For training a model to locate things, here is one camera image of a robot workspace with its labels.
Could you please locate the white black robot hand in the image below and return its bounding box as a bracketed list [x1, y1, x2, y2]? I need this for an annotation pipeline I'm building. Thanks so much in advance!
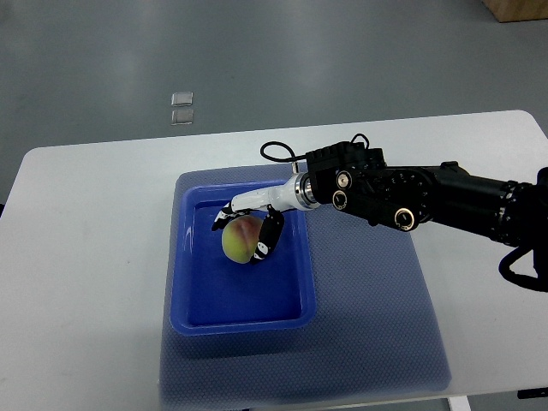
[211, 173, 319, 264]

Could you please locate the green red peach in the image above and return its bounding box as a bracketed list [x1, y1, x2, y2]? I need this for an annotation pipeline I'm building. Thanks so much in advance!
[222, 215, 262, 264]

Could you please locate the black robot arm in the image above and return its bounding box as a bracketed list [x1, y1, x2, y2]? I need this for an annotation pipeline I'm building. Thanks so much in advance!
[284, 134, 547, 292]

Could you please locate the upper metal floor plate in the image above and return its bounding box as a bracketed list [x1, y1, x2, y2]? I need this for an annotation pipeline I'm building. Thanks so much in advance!
[171, 92, 194, 107]

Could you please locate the blue plastic tray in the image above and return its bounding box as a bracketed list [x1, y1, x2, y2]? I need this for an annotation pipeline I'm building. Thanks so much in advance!
[165, 182, 316, 337]

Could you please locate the blue grey textured mat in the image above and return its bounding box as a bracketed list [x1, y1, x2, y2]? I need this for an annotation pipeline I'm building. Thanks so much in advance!
[159, 165, 451, 410]

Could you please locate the cardboard box corner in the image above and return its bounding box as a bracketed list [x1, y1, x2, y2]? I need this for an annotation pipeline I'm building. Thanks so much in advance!
[482, 0, 547, 23]

